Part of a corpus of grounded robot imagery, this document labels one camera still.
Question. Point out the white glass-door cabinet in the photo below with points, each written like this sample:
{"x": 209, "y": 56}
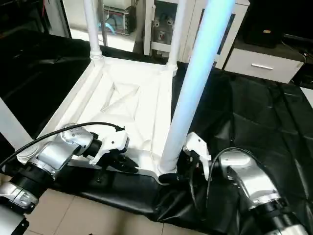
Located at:
{"x": 161, "y": 24}

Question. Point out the black box yellow label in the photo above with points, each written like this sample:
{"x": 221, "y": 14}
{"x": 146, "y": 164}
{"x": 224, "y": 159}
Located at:
{"x": 266, "y": 24}

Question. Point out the black work mat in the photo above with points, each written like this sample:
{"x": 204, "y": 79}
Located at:
{"x": 264, "y": 127}

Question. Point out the white plastic table top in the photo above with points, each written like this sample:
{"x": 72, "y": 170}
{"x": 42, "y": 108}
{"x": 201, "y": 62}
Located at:
{"x": 132, "y": 98}

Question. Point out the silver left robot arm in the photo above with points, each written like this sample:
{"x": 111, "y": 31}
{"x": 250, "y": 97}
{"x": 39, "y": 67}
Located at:
{"x": 58, "y": 154}

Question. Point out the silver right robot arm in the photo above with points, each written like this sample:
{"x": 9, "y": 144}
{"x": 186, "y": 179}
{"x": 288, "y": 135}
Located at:
{"x": 244, "y": 176}

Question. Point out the teal storage box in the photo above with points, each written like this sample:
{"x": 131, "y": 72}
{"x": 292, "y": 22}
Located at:
{"x": 117, "y": 19}

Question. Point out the white drawer unit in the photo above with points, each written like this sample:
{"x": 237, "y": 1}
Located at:
{"x": 264, "y": 66}

